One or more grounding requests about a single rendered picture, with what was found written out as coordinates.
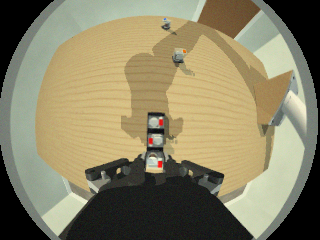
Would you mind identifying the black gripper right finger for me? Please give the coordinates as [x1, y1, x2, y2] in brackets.
[163, 152, 224, 196]

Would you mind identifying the black rack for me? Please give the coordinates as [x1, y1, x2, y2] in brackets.
[147, 112, 165, 152]

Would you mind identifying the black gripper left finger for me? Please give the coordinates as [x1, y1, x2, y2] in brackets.
[85, 151, 147, 194]

